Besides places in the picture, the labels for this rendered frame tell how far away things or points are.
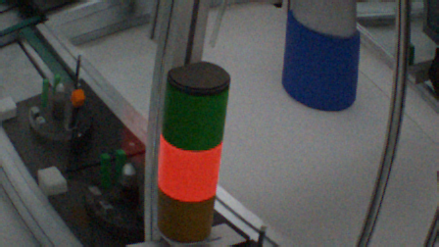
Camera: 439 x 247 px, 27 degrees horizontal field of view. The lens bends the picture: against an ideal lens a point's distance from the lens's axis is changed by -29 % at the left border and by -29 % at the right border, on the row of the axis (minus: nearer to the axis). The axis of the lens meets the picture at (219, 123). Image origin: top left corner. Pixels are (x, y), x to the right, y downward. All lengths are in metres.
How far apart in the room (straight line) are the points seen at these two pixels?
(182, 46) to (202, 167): 0.10
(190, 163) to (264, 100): 1.10
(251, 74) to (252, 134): 0.20
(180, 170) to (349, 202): 0.87
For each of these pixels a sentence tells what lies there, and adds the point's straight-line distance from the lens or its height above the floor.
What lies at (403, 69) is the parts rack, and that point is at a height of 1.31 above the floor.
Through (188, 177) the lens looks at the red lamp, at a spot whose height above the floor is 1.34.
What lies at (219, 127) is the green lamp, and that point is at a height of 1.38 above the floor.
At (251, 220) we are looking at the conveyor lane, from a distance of 1.61.
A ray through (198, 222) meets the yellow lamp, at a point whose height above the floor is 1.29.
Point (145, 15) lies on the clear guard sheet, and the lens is 0.95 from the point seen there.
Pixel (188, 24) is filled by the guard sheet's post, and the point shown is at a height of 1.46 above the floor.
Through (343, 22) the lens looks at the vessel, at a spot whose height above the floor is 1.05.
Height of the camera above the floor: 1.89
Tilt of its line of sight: 31 degrees down
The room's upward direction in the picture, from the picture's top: 7 degrees clockwise
